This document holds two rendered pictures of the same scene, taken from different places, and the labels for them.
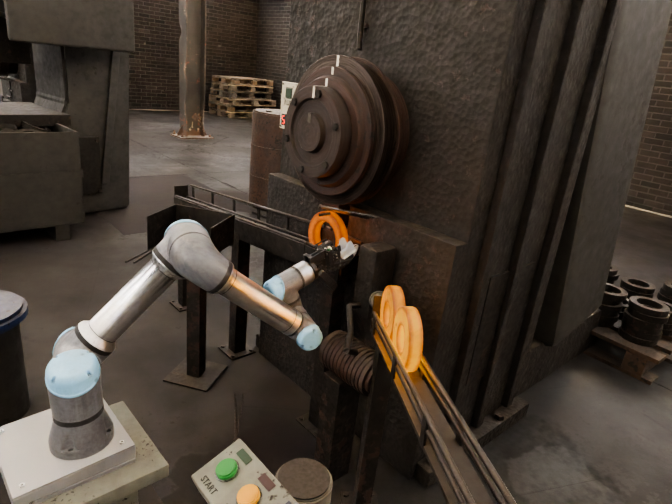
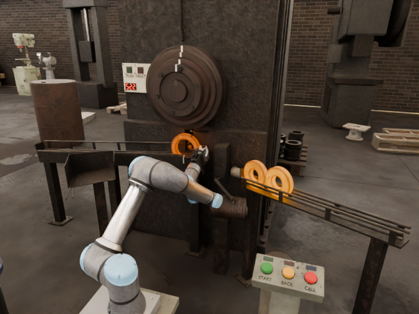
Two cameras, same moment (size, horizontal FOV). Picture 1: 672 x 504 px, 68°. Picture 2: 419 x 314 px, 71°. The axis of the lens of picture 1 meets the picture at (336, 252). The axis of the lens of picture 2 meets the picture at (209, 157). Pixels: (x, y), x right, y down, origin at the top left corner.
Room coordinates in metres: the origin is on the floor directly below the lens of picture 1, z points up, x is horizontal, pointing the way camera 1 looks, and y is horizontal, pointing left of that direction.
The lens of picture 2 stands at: (0.08, 0.75, 1.34)
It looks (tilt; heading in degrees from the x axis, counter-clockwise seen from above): 21 degrees down; 330
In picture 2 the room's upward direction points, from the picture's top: 1 degrees clockwise
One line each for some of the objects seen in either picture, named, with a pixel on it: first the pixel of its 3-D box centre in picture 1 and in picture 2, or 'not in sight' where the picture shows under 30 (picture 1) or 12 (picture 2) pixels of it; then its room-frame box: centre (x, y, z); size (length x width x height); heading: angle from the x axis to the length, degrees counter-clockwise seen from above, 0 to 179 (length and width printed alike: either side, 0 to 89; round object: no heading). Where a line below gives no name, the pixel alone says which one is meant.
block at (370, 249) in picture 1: (374, 279); (222, 162); (1.49, -0.14, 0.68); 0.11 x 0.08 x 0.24; 133
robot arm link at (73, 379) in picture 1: (74, 383); (121, 275); (1.02, 0.61, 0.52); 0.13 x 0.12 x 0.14; 26
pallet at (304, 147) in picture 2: (582, 284); (258, 142); (2.86, -1.53, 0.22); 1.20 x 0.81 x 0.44; 41
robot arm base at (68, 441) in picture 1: (80, 422); (125, 299); (1.01, 0.60, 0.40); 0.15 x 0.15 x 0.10
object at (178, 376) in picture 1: (191, 298); (98, 210); (1.83, 0.57, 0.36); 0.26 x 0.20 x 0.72; 78
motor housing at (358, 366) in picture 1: (346, 415); (229, 235); (1.32, -0.09, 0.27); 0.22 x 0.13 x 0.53; 43
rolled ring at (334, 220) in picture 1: (327, 237); (185, 147); (1.65, 0.03, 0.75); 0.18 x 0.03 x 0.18; 42
